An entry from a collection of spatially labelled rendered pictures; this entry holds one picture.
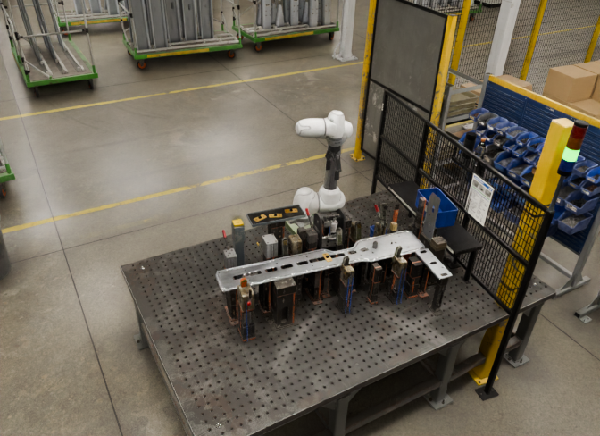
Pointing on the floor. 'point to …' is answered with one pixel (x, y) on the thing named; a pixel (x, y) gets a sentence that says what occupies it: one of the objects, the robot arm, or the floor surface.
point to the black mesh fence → (471, 221)
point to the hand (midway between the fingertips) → (332, 172)
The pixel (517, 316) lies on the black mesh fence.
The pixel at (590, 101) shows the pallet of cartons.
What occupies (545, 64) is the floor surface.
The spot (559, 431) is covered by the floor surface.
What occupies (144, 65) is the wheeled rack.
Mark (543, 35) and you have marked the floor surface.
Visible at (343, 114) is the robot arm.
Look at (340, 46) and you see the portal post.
